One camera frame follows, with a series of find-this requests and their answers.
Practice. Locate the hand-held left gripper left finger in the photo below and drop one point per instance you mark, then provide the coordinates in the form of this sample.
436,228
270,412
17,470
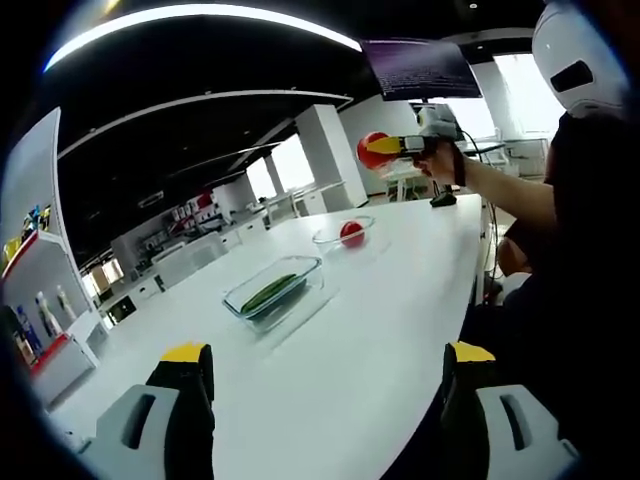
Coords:
150,440

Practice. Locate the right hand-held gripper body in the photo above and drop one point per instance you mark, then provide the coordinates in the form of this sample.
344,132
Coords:
440,125

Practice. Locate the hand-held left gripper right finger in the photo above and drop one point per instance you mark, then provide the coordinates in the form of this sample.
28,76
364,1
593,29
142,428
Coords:
500,440

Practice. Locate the large red tomato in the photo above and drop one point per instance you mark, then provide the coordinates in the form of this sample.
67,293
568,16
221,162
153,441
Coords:
367,157

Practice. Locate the small red tomato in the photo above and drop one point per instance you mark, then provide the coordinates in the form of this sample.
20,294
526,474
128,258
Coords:
354,234

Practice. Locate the round glass storage container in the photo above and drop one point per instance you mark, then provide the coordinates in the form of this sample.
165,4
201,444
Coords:
325,237

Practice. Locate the rectangular glass storage container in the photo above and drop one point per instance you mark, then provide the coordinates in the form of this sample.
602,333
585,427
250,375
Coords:
310,280

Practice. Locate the person's right hand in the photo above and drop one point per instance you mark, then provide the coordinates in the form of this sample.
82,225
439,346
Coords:
442,162

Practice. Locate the black desk stand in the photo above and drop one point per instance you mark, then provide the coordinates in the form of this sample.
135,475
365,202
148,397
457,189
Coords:
444,201

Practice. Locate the person's black clothing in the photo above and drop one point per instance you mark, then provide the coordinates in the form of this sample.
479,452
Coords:
575,325

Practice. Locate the person's bare knee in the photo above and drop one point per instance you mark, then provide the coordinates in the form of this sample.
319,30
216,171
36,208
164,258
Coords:
515,255

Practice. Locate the white worn device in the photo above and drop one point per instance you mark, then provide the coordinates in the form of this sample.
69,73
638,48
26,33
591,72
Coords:
575,55

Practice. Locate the blue bottle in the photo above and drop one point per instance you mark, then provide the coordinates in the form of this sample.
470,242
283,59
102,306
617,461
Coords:
29,327

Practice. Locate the white table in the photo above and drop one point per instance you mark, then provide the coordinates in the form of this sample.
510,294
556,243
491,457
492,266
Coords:
325,400

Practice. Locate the white display shelf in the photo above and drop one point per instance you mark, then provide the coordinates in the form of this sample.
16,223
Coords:
45,280

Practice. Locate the large dark wall screen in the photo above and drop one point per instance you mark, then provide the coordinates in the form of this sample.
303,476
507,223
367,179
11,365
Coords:
422,67

